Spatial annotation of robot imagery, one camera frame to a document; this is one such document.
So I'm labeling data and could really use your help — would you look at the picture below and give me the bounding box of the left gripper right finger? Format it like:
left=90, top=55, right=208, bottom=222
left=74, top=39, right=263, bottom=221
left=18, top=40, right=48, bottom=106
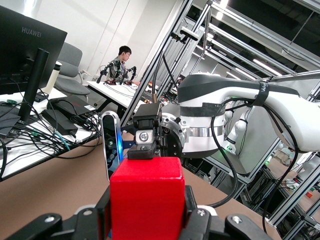
left=179, top=184, right=276, bottom=240

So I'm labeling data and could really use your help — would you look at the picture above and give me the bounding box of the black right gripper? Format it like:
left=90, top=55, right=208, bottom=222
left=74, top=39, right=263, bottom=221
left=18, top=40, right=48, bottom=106
left=126, top=103, right=164, bottom=161

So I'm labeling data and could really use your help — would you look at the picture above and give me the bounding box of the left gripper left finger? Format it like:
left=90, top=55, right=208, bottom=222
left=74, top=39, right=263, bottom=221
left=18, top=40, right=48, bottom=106
left=4, top=186, right=112, bottom=240

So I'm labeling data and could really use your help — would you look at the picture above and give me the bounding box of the red wooden block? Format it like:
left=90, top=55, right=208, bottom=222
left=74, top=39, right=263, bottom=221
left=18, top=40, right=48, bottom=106
left=109, top=156, right=186, bottom=240

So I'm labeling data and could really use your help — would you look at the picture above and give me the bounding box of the brown paper table cover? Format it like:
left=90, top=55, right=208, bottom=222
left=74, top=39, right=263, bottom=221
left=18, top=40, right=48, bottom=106
left=0, top=129, right=283, bottom=240

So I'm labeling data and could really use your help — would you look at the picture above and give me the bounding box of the white work table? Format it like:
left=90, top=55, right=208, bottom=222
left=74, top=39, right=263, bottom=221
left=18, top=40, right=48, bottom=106
left=86, top=79, right=151, bottom=116

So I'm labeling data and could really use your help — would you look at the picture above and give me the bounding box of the black box with red print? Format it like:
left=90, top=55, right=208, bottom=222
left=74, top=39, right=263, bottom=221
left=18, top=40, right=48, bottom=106
left=46, top=95, right=97, bottom=116

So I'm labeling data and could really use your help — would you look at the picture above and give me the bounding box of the black power adapter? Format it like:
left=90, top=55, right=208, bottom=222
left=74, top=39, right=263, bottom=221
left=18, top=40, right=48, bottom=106
left=41, top=108, right=79, bottom=136

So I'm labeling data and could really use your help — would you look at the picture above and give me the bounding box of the white desk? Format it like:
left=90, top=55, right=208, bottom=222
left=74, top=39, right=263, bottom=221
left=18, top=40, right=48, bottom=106
left=0, top=86, right=103, bottom=182

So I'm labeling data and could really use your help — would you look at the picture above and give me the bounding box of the seated person with glasses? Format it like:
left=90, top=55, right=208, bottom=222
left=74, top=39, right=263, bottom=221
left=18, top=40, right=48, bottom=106
left=106, top=45, right=141, bottom=86

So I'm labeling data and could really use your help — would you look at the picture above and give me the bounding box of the white bottle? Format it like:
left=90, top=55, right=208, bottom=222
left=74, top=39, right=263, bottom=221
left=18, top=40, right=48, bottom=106
left=41, top=61, right=63, bottom=95

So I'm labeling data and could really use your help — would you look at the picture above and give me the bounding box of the grey office chair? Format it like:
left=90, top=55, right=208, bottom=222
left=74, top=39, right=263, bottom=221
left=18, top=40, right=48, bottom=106
left=53, top=41, right=91, bottom=101

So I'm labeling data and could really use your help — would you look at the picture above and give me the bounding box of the dark grey flat device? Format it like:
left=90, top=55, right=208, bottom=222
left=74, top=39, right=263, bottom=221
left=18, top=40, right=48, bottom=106
left=0, top=101, right=22, bottom=139

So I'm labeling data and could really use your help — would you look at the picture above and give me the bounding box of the black Huawei monitor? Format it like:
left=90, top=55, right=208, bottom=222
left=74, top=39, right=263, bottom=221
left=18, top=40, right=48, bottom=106
left=0, top=4, right=68, bottom=123

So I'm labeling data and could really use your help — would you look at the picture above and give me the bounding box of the aluminium frame rack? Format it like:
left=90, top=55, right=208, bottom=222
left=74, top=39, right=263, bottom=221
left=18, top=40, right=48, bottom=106
left=119, top=0, right=320, bottom=240

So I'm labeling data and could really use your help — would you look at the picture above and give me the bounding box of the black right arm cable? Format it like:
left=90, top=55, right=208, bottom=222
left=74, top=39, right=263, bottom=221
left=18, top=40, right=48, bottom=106
left=152, top=53, right=300, bottom=226

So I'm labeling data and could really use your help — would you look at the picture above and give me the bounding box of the green cable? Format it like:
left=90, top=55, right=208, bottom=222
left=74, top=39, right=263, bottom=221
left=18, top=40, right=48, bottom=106
left=32, top=128, right=71, bottom=152

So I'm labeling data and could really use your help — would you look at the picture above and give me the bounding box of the black cable tangle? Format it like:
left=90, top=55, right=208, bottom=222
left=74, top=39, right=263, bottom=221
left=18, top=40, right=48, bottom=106
left=0, top=104, right=103, bottom=181

